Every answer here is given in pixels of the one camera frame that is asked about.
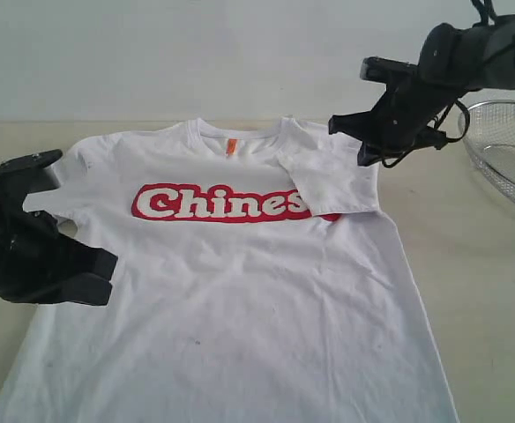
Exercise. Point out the white t-shirt red lettering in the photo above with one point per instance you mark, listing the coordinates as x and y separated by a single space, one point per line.
258 280

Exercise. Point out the metal wire mesh basket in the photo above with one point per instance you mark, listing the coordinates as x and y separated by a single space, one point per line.
490 143

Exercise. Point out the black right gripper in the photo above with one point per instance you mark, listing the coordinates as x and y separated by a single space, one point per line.
393 124

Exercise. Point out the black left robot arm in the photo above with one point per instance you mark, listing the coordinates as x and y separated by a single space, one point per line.
40 265

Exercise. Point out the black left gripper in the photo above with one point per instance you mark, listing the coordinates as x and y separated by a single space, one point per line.
37 264

